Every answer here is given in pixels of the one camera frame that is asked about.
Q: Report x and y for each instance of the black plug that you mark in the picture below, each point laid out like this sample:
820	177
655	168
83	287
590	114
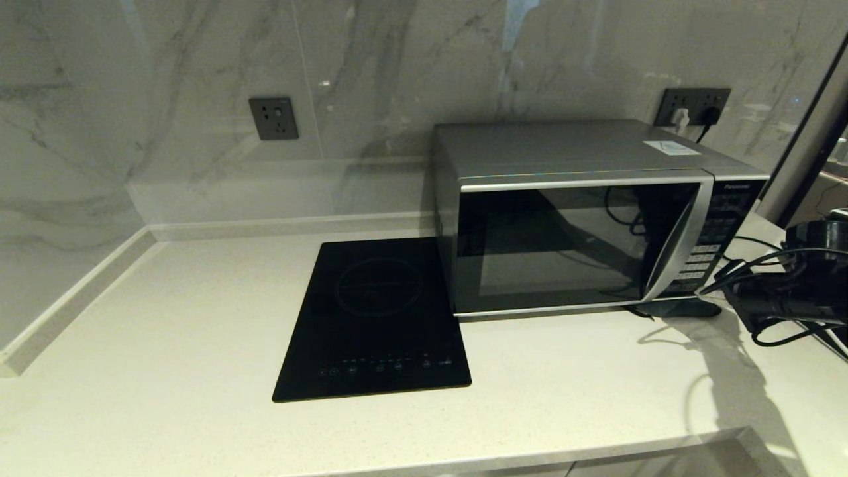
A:
709	117

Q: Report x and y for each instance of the black glass microwave door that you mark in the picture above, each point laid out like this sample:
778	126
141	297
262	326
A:
563	245

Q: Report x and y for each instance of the black mat under microwave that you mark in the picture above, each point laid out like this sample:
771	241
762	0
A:
682	309

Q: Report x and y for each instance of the silver microwave oven body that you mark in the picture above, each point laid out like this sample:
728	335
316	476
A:
550	146

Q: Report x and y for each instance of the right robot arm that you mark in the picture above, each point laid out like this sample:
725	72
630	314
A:
821	238

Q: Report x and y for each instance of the white plug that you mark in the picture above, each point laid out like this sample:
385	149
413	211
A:
680	119

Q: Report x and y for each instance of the grey single wall socket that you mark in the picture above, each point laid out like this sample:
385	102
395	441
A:
273	118

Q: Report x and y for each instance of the grey double wall socket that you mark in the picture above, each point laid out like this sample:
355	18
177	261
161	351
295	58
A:
676	99

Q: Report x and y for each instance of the white paper sheet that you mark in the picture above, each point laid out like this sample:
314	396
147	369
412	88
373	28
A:
672	148

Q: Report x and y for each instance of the black induction cooktop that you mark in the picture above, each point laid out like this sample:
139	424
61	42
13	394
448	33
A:
374	318

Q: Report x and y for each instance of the dark round background object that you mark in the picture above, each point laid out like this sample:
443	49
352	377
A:
840	213

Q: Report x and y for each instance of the dark door frame post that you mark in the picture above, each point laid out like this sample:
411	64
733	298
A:
805	132

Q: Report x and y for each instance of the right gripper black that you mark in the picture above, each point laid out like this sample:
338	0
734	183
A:
795	295

